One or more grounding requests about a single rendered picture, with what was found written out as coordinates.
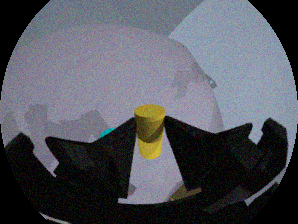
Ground yellow cylinder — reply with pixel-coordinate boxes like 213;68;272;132
134;104;165;160

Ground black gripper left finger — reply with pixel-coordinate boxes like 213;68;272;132
45;117;137;198

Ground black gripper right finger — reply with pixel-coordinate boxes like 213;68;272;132
165;116;253;192

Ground cyan circle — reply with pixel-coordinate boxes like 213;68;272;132
100;128;116;139

